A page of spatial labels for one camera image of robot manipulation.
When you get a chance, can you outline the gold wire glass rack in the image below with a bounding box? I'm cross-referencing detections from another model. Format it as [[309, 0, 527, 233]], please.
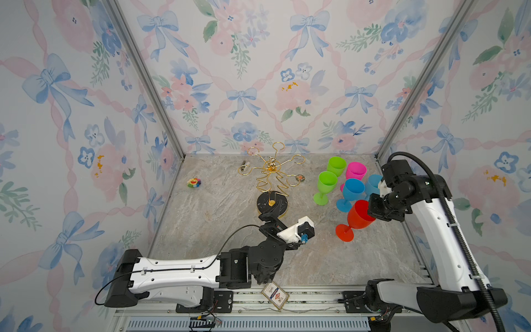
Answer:
[[238, 142, 306, 216]]

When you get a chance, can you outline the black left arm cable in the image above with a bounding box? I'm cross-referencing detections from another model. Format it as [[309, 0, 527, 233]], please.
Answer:
[[93, 223, 262, 307]]

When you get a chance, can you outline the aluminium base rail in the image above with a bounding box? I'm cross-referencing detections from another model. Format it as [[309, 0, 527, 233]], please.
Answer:
[[108, 286, 448, 331]]

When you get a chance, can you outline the red wine glass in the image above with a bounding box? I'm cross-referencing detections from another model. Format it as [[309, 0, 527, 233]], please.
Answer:
[[335, 200, 376, 242]]

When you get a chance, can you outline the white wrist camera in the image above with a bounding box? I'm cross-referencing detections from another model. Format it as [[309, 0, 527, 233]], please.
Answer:
[[378, 179, 392, 198], [277, 216, 315, 244]]

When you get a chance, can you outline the lime green back wine glass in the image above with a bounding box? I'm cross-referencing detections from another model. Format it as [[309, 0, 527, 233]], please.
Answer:
[[313, 171, 338, 206]]

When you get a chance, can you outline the blue back wine glass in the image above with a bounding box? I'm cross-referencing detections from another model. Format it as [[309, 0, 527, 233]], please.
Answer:
[[336, 178, 365, 213]]

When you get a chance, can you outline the lime green wine glass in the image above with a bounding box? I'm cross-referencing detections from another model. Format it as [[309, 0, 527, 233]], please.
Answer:
[[313, 171, 338, 206], [327, 156, 347, 178]]

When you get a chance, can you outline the left corner aluminium post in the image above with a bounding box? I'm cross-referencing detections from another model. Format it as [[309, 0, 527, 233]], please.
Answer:
[[102, 0, 185, 163]]

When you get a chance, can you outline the diamond printed card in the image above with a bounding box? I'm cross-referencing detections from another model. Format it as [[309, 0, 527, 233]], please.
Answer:
[[261, 282, 290, 310]]

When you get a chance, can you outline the colourful small toy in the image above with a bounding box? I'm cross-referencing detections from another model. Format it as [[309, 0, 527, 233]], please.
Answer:
[[187, 178, 201, 188]]

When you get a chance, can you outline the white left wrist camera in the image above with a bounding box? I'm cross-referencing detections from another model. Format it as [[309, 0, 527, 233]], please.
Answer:
[[277, 216, 315, 244]]

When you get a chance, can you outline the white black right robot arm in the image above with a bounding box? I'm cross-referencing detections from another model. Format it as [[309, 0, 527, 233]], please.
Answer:
[[366, 152, 508, 331]]

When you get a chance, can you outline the magenta wine glass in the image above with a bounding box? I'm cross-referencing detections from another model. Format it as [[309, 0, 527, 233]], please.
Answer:
[[345, 162, 367, 181]]

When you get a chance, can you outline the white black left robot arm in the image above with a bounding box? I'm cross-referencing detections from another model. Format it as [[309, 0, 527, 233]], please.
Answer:
[[94, 211, 303, 310]]

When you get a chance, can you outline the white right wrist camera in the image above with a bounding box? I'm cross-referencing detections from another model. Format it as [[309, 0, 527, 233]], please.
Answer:
[[378, 179, 392, 198]]

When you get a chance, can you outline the corner aluminium post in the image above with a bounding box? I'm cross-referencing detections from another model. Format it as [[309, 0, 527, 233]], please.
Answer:
[[102, 0, 185, 163], [375, 0, 477, 162]]

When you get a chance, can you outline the right corner aluminium post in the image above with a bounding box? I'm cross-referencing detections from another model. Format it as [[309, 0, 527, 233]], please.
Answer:
[[375, 0, 477, 162]]

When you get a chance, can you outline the light blue front wine glass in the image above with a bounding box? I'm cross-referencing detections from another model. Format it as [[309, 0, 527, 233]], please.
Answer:
[[365, 174, 382, 201]]

